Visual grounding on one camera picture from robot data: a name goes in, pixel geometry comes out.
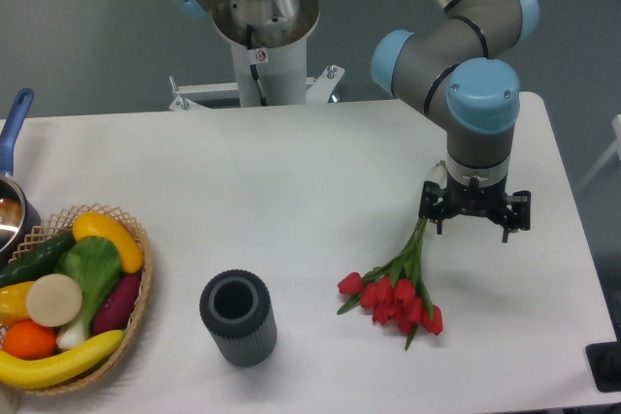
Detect beige round disc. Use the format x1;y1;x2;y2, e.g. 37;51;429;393
25;273;82;328

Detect black device at table edge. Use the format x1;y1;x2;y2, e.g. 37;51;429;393
585;341;620;393

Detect red tulip bouquet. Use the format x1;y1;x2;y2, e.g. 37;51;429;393
337;217;443;349

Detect green bok choy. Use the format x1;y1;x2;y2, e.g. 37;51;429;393
55;236;121;351

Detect woven wicker basket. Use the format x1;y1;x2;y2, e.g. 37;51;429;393
1;204;152;395

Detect yellow banana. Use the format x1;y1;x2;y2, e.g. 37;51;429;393
1;330;124;390

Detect blue handled saucepan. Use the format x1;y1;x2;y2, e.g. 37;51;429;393
1;88;41;268

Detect orange fruit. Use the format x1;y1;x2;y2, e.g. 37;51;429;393
2;320;56;360

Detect yellow bell pepper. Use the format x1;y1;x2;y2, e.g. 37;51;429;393
0;281;34;328

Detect green cucumber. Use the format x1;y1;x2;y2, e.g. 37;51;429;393
1;232;76;287

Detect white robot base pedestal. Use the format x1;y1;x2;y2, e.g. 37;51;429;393
169;0;345;111

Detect purple sweet potato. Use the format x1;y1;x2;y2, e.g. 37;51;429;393
91;274;141;335

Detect white frame at right edge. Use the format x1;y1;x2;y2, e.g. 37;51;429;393
576;114;620;193

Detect grey robot arm, blue caps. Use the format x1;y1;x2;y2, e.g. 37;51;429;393
175;0;539;234

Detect dark grey ribbed vase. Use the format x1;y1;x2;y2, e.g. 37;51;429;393
199;270;278;367

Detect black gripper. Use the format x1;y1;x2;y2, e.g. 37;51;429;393
418;175;531;243

